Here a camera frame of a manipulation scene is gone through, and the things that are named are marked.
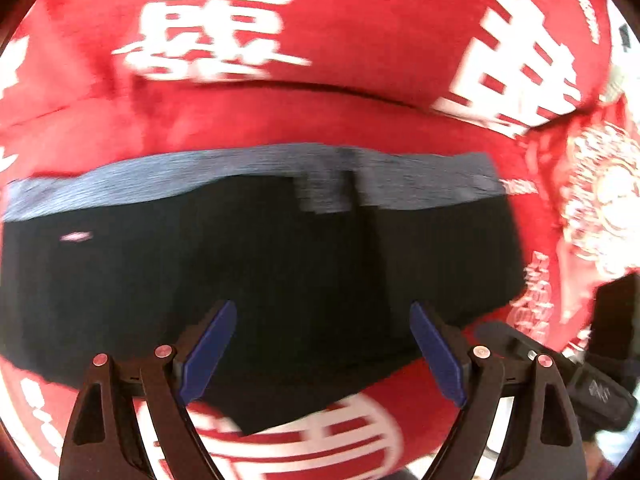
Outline black pants with blue trim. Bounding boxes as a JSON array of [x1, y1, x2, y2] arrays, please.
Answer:
[[0, 144, 526, 437]]

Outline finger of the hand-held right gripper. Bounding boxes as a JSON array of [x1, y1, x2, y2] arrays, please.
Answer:
[[474, 321, 543, 363]]

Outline red printed sofa cover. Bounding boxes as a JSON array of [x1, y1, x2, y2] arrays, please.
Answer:
[[0, 0, 640, 480]]

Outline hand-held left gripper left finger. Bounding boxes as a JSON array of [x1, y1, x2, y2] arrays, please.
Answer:
[[58, 300, 238, 480]]

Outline red cushion with gold emblem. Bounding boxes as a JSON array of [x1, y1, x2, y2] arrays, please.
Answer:
[[520, 95, 640, 356]]

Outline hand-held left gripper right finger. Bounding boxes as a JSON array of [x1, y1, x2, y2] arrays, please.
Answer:
[[409, 301, 588, 480]]

